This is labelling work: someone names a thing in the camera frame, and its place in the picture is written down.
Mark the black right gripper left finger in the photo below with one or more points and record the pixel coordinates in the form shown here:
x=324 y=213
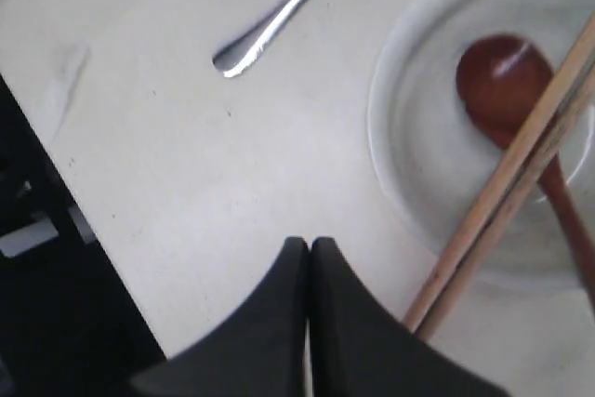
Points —
x=257 y=351

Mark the wooden chopstick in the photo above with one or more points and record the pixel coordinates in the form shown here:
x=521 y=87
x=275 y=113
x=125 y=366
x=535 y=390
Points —
x=526 y=109
x=529 y=154

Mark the white ceramic bowl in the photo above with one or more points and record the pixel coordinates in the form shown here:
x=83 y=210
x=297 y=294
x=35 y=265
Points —
x=431 y=162

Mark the silver fork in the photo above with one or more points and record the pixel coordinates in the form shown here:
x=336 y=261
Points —
x=242 y=52

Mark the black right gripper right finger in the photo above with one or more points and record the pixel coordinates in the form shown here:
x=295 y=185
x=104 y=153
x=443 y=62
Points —
x=359 y=349

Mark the dark red wooden spoon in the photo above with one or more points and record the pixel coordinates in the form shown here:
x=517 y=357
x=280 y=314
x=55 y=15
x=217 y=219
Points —
x=500 y=78

